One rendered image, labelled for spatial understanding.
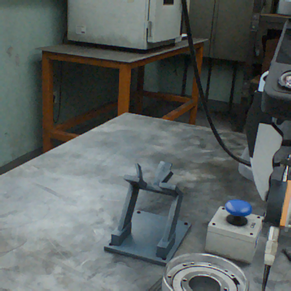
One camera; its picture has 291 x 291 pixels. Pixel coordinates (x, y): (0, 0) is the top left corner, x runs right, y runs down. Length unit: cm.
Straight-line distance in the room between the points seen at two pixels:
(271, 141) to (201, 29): 389
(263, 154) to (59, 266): 32
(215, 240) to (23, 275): 28
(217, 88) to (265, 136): 414
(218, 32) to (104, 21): 173
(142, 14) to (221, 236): 212
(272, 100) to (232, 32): 390
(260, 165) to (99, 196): 41
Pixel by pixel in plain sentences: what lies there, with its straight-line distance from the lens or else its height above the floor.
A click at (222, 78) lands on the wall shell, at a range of 459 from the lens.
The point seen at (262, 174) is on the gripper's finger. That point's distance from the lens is 50.
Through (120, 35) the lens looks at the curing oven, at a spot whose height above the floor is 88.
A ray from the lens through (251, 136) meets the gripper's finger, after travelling 49.
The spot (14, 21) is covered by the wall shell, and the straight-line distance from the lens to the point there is 271.
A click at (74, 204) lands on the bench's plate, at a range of 81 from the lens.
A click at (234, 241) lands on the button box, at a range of 68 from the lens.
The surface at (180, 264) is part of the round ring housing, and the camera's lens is 61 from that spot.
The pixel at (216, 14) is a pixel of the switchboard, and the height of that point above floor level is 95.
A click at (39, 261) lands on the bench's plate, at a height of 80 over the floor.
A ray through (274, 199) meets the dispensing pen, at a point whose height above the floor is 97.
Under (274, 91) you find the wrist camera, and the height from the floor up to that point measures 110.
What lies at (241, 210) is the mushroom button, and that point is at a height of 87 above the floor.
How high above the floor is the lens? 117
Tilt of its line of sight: 20 degrees down
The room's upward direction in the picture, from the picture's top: 4 degrees clockwise
